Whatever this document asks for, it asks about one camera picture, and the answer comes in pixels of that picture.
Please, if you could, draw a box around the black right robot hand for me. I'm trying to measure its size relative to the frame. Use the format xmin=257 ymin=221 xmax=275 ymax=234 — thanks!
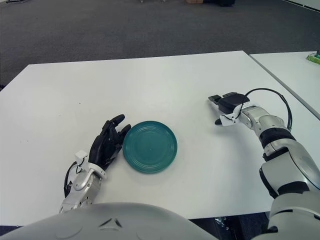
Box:
xmin=208 ymin=92 xmax=251 ymax=125

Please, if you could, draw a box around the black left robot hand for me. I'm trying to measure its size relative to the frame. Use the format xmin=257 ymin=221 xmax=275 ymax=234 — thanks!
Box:
xmin=89 ymin=114 xmax=132 ymax=170

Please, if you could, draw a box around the teal round plate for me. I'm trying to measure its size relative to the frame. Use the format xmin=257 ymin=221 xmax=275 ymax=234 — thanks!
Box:
xmin=122 ymin=120 xmax=179 ymax=175

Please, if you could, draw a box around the white right wrist sensor box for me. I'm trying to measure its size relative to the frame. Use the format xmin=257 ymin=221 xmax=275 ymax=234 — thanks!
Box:
xmin=219 ymin=113 xmax=240 ymax=127

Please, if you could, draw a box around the white wrist sensor box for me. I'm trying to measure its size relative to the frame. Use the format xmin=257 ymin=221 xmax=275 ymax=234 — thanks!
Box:
xmin=75 ymin=149 xmax=88 ymax=166
xmin=219 ymin=113 xmax=240 ymax=127

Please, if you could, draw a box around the white left wrist sensor box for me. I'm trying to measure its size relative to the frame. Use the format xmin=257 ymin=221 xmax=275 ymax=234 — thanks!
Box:
xmin=75 ymin=149 xmax=88 ymax=166

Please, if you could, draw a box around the grey robot torso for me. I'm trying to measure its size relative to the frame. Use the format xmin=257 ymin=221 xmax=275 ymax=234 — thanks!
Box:
xmin=0 ymin=202 xmax=218 ymax=240

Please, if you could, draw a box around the green box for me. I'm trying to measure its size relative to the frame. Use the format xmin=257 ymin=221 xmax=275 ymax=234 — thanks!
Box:
xmin=305 ymin=51 xmax=320 ymax=63

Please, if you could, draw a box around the dark background furniture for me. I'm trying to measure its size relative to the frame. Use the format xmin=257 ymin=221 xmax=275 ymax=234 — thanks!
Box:
xmin=203 ymin=0 xmax=236 ymax=7

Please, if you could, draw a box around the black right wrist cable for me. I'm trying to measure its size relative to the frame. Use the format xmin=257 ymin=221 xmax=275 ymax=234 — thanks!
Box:
xmin=243 ymin=87 xmax=293 ymax=130

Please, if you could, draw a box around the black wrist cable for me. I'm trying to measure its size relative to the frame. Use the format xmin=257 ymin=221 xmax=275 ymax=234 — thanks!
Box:
xmin=243 ymin=87 xmax=293 ymax=130
xmin=63 ymin=162 xmax=79 ymax=196

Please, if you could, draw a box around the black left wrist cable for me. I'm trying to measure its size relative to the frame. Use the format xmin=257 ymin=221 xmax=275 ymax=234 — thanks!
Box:
xmin=63 ymin=162 xmax=79 ymax=196

